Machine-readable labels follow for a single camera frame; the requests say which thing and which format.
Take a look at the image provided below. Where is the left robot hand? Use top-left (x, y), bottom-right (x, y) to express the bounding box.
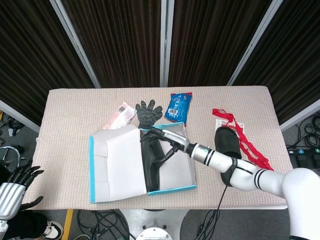
top-left (0, 164), bottom-right (45, 222)

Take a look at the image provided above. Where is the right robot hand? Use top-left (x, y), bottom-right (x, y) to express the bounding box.
top-left (141, 126), bottom-right (194, 171)

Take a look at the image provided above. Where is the black rubber slipper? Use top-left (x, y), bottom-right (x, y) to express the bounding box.
top-left (214, 126), bottom-right (243, 188)
top-left (139, 131), bottom-right (169, 193)

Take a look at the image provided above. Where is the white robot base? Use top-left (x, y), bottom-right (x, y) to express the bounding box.
top-left (119, 208), bottom-right (191, 240)

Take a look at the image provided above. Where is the light blue shoe box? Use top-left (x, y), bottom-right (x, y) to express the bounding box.
top-left (88, 121), bottom-right (198, 205)

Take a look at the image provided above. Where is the black trouser leg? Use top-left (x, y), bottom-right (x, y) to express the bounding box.
top-left (4, 209), bottom-right (49, 240)

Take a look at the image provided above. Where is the blue snack packet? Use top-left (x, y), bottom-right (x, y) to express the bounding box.
top-left (163, 92), bottom-right (194, 124)

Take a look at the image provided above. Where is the black knit glove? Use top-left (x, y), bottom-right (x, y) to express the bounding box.
top-left (135, 99), bottom-right (164, 130)

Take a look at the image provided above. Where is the white printed card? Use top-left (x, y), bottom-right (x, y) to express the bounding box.
top-left (215, 118), bottom-right (246, 134)

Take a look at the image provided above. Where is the black and white sneaker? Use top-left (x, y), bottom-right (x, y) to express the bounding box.
top-left (40, 220), bottom-right (64, 239)

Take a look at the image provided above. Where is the pink snack packet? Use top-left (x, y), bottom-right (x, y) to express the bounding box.
top-left (102, 100), bottom-right (137, 131)

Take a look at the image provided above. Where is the beige woven tablecloth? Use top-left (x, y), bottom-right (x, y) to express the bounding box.
top-left (19, 86), bottom-right (300, 211)

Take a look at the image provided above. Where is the dark ribbed partition panel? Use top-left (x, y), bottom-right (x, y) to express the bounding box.
top-left (0, 0), bottom-right (96, 127)
top-left (61, 0), bottom-right (166, 88)
top-left (233, 0), bottom-right (320, 126)
top-left (167, 0), bottom-right (274, 88)

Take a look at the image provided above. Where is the black power strip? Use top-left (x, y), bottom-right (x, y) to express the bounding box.
top-left (285, 147), bottom-right (320, 155)

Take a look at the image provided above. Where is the chrome chair frame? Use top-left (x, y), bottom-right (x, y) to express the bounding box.
top-left (0, 144), bottom-right (25, 165)

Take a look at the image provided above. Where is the red lace strap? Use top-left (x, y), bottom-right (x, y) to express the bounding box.
top-left (211, 107), bottom-right (275, 172)

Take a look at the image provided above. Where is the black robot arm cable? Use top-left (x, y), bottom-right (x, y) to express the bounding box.
top-left (196, 184), bottom-right (230, 240)

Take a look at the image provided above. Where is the grey metal partition post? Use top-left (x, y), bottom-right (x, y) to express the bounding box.
top-left (0, 99), bottom-right (41, 134)
top-left (49, 0), bottom-right (102, 89)
top-left (159, 0), bottom-right (175, 88)
top-left (279, 98), bottom-right (320, 133)
top-left (226, 0), bottom-right (286, 87)

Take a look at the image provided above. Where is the black floor cable bundle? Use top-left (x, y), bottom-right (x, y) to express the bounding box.
top-left (286, 113), bottom-right (320, 149)
top-left (74, 209), bottom-right (131, 240)

